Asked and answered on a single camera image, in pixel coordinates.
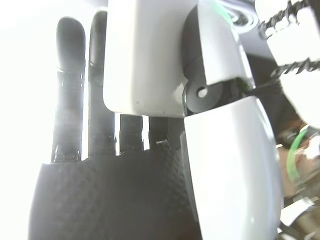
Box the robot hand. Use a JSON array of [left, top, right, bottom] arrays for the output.
[[27, 0, 285, 240]]

